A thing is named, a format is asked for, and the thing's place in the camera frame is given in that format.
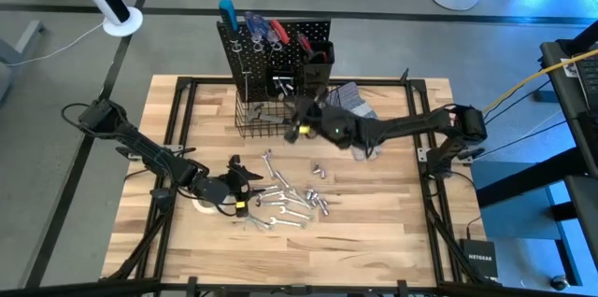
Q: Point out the chrome socket extension bar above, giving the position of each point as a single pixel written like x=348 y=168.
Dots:
x=280 y=77
x=323 y=207

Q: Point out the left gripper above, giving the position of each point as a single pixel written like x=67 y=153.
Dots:
x=217 y=189

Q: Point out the black Netgear network switch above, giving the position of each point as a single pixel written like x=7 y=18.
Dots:
x=479 y=259

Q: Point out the short black bin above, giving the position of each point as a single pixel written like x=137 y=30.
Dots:
x=269 y=83

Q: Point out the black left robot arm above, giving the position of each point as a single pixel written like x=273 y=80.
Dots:
x=140 y=145

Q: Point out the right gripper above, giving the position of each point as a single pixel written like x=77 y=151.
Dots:
x=336 y=124

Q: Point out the black desk base beam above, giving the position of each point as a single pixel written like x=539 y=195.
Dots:
x=514 y=185

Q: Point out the white masking tape roll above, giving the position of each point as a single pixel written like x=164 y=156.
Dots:
x=201 y=206

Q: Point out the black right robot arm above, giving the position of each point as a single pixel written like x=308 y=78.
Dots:
x=411 y=124

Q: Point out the black caster wheel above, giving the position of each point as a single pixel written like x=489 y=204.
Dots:
x=559 y=282

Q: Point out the tall black bin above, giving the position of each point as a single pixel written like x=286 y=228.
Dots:
x=313 y=77

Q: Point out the black connector block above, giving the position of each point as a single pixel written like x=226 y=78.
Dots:
x=161 y=196

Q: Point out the grey striped work glove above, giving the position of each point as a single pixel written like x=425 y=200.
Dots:
x=348 y=96

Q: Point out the grey furniture leg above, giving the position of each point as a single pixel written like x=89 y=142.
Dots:
x=28 y=35

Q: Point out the black metal pegboard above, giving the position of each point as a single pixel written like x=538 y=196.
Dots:
x=299 y=28

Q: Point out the black desk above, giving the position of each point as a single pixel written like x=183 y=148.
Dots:
x=560 y=101

